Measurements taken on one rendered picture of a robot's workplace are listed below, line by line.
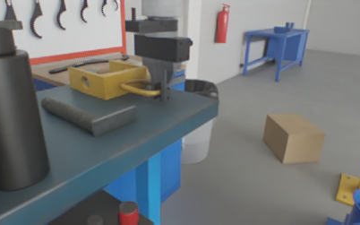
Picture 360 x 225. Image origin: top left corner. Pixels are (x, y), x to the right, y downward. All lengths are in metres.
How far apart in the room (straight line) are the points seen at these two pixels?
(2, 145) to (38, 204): 0.09
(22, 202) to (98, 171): 0.11
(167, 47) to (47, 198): 0.36
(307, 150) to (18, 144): 2.41
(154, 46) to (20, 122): 0.34
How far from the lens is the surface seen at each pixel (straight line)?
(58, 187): 0.39
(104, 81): 0.66
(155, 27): 0.55
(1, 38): 0.35
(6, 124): 0.36
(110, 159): 0.43
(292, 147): 2.49
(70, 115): 0.55
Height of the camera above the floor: 1.29
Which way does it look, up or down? 23 degrees down
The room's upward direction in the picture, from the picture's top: 2 degrees clockwise
